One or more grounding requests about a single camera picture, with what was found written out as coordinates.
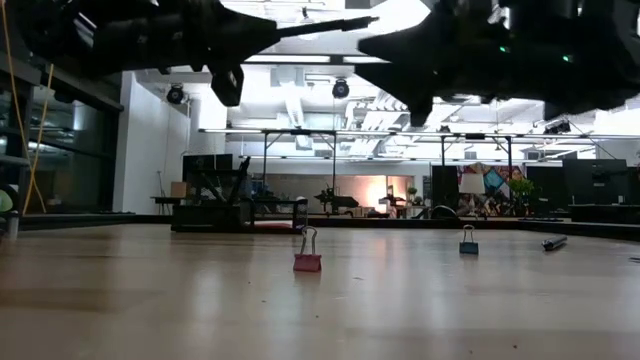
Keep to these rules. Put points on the white lampshade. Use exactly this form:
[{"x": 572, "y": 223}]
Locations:
[{"x": 472, "y": 184}]

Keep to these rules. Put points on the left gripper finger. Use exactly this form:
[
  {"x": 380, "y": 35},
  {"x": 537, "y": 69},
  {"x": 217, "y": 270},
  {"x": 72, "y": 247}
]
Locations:
[{"x": 245, "y": 32}]

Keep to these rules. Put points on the pink binder clip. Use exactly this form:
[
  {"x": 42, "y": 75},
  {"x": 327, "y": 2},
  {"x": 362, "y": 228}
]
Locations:
[{"x": 307, "y": 262}]

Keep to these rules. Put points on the black mesh desk organizer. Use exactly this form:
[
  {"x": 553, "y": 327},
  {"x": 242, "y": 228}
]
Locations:
[{"x": 210, "y": 220}]

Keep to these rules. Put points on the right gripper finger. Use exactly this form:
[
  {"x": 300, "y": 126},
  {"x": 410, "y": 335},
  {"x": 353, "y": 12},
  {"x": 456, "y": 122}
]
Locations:
[
  {"x": 410, "y": 82},
  {"x": 420, "y": 40}
]

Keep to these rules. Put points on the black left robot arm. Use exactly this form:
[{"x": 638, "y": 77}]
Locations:
[{"x": 125, "y": 40}]

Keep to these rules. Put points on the cardboard box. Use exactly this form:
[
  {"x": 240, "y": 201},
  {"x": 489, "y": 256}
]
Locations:
[{"x": 179, "y": 189}]

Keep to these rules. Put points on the blue binder clip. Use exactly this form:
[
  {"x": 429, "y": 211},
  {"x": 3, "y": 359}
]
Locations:
[{"x": 468, "y": 248}]

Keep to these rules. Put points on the green leafy plant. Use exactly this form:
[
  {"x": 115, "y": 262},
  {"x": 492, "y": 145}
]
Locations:
[{"x": 521, "y": 190}]

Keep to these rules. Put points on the small green rounded object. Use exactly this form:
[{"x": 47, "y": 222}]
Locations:
[{"x": 5, "y": 201}]

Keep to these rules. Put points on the large black monitor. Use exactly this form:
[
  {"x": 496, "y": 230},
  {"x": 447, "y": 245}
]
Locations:
[{"x": 595, "y": 180}]

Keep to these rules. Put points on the colourful wall artwork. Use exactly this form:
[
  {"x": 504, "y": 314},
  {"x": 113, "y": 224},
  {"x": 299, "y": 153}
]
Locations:
[{"x": 495, "y": 180}]

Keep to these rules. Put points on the round black ceiling speaker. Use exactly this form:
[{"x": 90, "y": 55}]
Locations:
[
  {"x": 175, "y": 94},
  {"x": 340, "y": 89}
]

